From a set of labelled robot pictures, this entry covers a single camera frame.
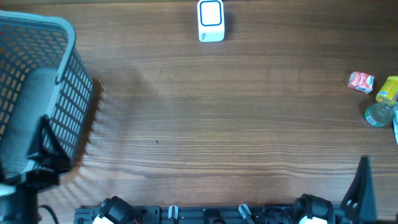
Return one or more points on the yellow lidded jar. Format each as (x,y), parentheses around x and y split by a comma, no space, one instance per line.
(388,92)

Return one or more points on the silver tin can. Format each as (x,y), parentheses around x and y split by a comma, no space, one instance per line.
(379,114)

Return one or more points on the white barcode scanner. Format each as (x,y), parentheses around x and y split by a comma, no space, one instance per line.
(210,14)

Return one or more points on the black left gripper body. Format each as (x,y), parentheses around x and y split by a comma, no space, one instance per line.
(35,180)

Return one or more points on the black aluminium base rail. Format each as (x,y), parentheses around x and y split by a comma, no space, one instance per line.
(116,210)

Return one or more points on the grey plastic shopping basket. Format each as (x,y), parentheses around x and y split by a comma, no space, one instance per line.
(41,73)

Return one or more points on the red tissue pack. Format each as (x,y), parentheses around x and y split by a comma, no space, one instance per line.
(361,81)

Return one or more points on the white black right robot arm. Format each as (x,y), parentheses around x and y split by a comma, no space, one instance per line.
(310,207)

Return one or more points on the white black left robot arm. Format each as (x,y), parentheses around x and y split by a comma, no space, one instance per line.
(19,193)

